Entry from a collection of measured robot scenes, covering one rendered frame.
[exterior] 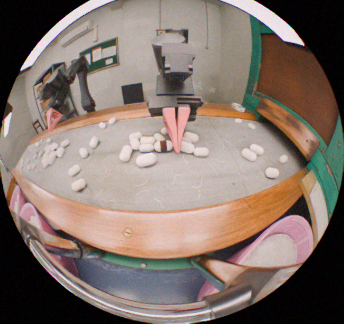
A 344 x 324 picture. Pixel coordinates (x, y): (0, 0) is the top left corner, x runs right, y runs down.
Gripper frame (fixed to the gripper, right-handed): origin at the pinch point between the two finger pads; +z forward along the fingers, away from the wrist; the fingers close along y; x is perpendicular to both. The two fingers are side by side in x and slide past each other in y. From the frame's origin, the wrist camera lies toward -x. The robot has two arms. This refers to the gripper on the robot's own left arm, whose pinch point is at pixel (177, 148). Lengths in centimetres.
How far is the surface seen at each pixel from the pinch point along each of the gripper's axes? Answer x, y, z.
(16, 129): 21, -487, -98
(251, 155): -1.7, 15.8, 2.4
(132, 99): 160, -69, -127
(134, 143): 1.6, -8.5, -1.7
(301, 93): -11.8, 42.9, -16.1
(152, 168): -0.4, -4.7, 3.4
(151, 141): 2.2, -5.1, -2.1
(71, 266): -12.4, -22.8, 23.4
